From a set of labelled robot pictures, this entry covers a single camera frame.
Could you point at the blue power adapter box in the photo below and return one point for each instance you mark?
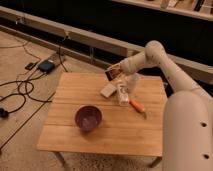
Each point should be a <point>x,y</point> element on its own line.
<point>46,66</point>

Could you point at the black plug on floor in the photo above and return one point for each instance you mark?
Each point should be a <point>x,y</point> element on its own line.
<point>3,113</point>

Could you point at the white bottle lying down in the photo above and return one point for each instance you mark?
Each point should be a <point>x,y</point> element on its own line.
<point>122,93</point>

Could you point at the small black device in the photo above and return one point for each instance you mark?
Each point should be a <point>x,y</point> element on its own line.
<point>30,66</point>

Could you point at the orange carrot toy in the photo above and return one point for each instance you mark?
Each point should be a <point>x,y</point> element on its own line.
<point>138,107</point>

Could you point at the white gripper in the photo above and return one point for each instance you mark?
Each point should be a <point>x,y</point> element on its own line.
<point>113,71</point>

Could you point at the purple ceramic bowl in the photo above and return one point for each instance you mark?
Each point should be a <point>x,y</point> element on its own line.
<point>87,118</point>

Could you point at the translucent plastic cup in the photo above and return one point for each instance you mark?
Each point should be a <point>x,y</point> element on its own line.
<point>131,81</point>

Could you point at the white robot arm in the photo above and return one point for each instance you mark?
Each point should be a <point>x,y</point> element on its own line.
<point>188,112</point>

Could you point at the wooden table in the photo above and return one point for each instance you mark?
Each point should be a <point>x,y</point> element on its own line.
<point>123,131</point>

